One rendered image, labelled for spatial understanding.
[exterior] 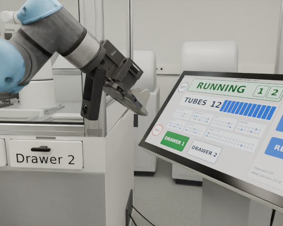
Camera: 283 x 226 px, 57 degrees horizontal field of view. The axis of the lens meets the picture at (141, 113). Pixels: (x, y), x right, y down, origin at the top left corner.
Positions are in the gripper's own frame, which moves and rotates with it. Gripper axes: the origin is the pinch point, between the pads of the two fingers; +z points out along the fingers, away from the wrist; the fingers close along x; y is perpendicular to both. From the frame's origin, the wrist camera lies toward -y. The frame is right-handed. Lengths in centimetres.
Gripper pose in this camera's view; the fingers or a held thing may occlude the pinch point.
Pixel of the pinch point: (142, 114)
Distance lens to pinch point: 67.2
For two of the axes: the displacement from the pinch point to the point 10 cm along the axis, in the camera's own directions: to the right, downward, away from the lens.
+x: -5.9, -1.5, 7.9
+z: 6.2, 5.4, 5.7
